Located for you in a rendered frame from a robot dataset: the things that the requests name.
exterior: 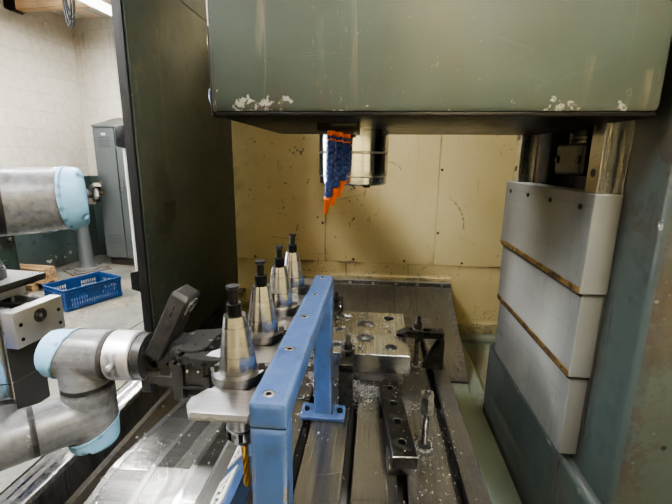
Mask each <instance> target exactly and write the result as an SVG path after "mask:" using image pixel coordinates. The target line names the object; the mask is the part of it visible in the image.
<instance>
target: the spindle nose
mask: <svg viewBox="0 0 672 504"><path fill-rule="evenodd" d="M350 139H351V142H350V145H351V147H350V148H349V149H350V151H351V152H350V159H349V161H350V164H349V170H348V175H347V180H346V183H345V185H344V186H380V185H385V184H386V177H387V171H388V146H389V131H388V130H381V129H361V128H360V135H351V136H350ZM327 141H328V140H327V135H322V134H321V133H320V132H319V152H320V153H319V176H320V183H321V184H324V185H325V182H326V178H325V177H326V170H327V169H326V165H327V164H328V163H327V162H326V160H327V156H326V155H327V152H328V151H327V147H328V145H327Z"/></svg>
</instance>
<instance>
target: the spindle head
mask: <svg viewBox="0 0 672 504"><path fill-rule="evenodd" d="M207 10H208V29H209V47H210V65H211V84H212V102H213V111H214V112H216V116H218V117H222V118H226V119H229V120H233V121H236V122H240V123H244V124H247V125H251V126H254V127H258V128H262V129H265V130H269V131H273V132H276V133H280V134H319V131H318V130H317V123H359V125H360V128H361V129H381V130H388V131H389V135H541V134H547V133H554V132H560V131H566V130H573V129H579V128H585V127H592V126H594V125H597V124H603V123H617V122H624V121H630V120H636V119H643V118H649V117H655V116H656V114H657V113H656V112H654V111H656V110H657V108H658V106H659V103H660V98H661V92H662V87H663V81H664V76H665V70H666V64H667V59H668V53H669V48H670V42H671V37H672V0H207Z"/></svg>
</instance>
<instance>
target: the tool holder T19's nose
mask: <svg viewBox="0 0 672 504"><path fill-rule="evenodd" d="M250 428H251V426H250V421H249V422H248V424H238V423H227V424H225V434H227V438H228V440H229V441H231V442H233V443H234V444H236V445H237V446H240V447H243V446H247V445H249V444H251V442H250Z"/></svg>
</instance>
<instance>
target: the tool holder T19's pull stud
mask: <svg viewBox="0 0 672 504"><path fill-rule="evenodd" d="M225 287H226V290H227V291H228V296H229V302H227V303H226V311H227V316H228V317H238V316H241V315H242V306H241V301H238V295H237V290H238V289H239V284H228V285H226V286H225Z"/></svg>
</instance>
